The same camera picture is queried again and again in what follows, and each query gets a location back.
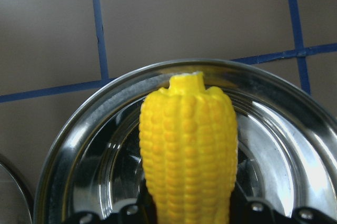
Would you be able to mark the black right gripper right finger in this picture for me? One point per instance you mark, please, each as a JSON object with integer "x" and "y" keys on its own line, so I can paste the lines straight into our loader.
{"x": 244, "y": 209}

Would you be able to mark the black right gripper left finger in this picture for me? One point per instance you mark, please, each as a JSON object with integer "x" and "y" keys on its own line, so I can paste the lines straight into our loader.
{"x": 143, "y": 210}

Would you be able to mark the glass pot lid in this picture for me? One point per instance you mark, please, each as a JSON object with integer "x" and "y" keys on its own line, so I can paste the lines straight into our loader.
{"x": 17, "y": 203}

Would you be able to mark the yellow corn cob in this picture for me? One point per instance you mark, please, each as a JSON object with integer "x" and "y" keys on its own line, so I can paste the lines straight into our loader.
{"x": 188, "y": 144}

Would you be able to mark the pale green electric pot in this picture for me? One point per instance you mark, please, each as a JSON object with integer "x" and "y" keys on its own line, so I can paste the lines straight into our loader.
{"x": 287, "y": 143}

